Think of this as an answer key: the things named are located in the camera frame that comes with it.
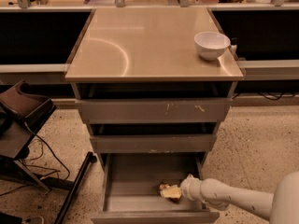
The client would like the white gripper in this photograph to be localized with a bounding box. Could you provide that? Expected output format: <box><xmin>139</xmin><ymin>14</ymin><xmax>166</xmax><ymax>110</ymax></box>
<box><xmin>160</xmin><ymin>175</ymin><xmax>203</xmax><ymax>202</ymax></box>

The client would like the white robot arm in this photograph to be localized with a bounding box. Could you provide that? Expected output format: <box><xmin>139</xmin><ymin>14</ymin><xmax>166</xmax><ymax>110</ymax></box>
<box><xmin>158</xmin><ymin>172</ymin><xmax>299</xmax><ymax>224</ymax></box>

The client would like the grey open bottom drawer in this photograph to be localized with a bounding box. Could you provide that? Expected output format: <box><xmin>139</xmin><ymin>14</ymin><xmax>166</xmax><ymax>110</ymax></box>
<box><xmin>92</xmin><ymin>153</ymin><xmax>220</xmax><ymax>224</ymax></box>

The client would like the grey middle drawer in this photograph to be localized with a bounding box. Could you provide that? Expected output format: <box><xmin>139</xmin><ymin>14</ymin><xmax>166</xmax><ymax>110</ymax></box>
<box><xmin>90</xmin><ymin>134</ymin><xmax>216</xmax><ymax>153</ymax></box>

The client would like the grey metal drawer cabinet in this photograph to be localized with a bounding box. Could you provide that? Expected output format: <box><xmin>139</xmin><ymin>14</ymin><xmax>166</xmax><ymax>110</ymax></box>
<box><xmin>64</xmin><ymin>7</ymin><xmax>245</xmax><ymax>170</ymax></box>

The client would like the grey top drawer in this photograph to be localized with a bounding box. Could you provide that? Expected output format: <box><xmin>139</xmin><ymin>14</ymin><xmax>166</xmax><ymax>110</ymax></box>
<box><xmin>76</xmin><ymin>98</ymin><xmax>232</xmax><ymax>124</ymax></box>

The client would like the black metal leg bar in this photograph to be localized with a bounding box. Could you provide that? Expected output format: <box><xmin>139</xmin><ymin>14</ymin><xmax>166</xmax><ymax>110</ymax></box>
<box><xmin>53</xmin><ymin>152</ymin><xmax>97</xmax><ymax>224</ymax></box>

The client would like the white ceramic bowl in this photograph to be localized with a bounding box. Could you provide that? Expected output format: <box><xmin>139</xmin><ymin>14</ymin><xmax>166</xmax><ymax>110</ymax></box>
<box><xmin>193</xmin><ymin>32</ymin><xmax>231</xmax><ymax>61</ymax></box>

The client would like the black floor cable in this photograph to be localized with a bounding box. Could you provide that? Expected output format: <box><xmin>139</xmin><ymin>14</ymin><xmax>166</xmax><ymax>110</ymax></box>
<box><xmin>0</xmin><ymin>121</ymin><xmax>71</xmax><ymax>198</ymax></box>

